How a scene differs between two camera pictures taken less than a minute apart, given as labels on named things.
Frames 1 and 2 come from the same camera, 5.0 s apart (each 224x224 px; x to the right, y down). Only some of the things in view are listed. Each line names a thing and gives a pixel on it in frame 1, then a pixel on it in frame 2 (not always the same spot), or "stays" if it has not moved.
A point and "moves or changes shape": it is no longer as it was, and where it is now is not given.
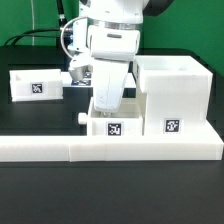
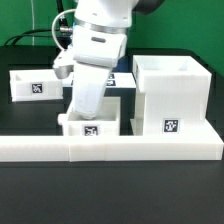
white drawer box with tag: [127, 120] moves or changes shape
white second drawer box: [36, 85] stays
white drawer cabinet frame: [176, 96] stays
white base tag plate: [67, 81] stays
